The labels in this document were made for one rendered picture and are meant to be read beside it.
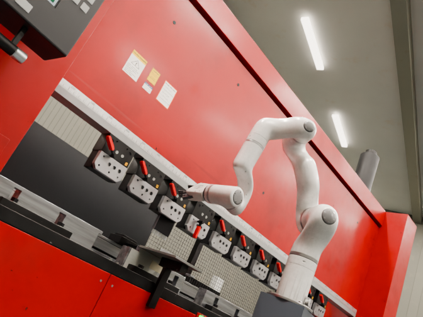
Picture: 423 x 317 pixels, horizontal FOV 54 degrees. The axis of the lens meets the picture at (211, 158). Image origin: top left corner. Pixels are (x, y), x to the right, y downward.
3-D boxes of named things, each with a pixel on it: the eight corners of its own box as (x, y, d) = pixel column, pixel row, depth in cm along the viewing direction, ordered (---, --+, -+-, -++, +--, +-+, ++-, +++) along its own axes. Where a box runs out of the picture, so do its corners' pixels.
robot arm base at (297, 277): (316, 317, 166) (330, 273, 173) (305, 306, 152) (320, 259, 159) (273, 301, 177) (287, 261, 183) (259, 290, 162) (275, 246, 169)
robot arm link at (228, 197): (225, 192, 181) (213, 180, 176) (248, 195, 172) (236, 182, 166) (217, 209, 178) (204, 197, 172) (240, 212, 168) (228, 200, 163)
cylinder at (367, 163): (363, 193, 354) (377, 146, 371) (338, 190, 371) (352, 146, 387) (376, 209, 373) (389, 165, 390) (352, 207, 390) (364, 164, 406)
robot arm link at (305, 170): (311, 235, 170) (295, 239, 185) (337, 232, 172) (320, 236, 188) (287, 121, 183) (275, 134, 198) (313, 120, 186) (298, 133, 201)
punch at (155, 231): (152, 232, 196) (160, 214, 200) (150, 231, 198) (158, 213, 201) (166, 241, 202) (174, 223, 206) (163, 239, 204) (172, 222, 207)
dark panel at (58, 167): (-54, 180, 181) (3, 99, 197) (-55, 180, 183) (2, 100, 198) (131, 273, 249) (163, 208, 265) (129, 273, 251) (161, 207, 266)
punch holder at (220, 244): (209, 244, 218) (221, 216, 224) (199, 241, 224) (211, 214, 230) (226, 255, 227) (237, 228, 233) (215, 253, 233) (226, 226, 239)
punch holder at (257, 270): (251, 272, 242) (260, 246, 248) (240, 269, 248) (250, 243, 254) (264, 281, 251) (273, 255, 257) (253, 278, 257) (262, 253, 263)
